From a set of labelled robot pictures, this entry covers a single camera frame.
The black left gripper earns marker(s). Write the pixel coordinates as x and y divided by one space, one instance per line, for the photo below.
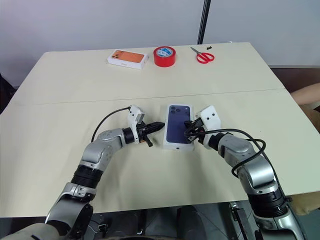
143 130

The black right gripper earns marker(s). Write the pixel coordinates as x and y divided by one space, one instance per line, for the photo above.
199 126

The blue phone box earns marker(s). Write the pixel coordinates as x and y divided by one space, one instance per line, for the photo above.
178 125

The person bare forearm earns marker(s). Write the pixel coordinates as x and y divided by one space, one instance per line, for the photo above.
308 93

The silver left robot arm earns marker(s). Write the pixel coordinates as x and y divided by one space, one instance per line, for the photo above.
97 152

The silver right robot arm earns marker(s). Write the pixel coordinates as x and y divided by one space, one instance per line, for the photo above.
257 167

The orange print phone box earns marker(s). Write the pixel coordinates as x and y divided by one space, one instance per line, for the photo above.
128 58

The red tape roll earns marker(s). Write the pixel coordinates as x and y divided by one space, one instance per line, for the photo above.
165 58

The small black clip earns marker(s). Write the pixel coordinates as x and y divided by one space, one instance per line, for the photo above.
209 47

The black vertical pole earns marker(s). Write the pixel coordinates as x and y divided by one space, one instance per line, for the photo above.
203 20

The dark object beside table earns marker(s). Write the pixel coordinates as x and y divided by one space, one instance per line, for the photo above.
6 92

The beige rounded robot cover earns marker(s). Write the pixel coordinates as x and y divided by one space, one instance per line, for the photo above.
27 232

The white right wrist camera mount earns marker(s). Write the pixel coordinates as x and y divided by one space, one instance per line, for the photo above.
210 118

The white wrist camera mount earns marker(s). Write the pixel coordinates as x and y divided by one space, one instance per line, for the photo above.
210 118
133 113

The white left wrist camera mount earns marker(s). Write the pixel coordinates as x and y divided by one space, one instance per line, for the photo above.
133 113

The metal table frame bracket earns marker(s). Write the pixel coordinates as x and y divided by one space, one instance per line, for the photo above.
237 220

